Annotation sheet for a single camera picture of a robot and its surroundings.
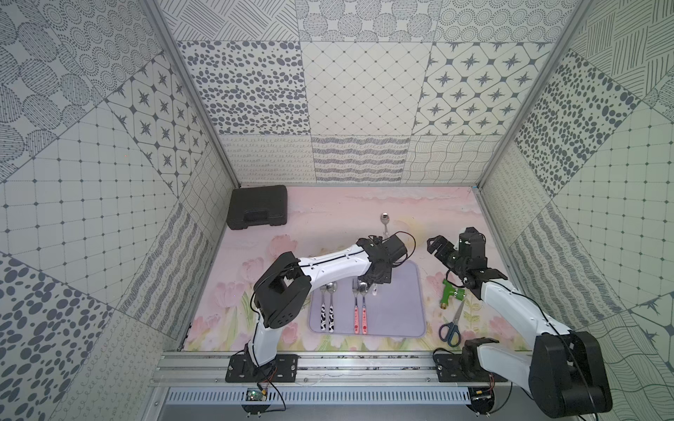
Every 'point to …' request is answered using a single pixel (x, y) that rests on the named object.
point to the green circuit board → (256, 395)
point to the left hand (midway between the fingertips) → (384, 273)
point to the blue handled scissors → (450, 331)
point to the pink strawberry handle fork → (356, 315)
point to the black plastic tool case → (254, 206)
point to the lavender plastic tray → (395, 309)
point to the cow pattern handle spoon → (331, 288)
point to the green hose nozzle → (450, 290)
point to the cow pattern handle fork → (323, 313)
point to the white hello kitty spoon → (385, 219)
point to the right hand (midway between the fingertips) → (436, 249)
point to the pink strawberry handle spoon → (363, 288)
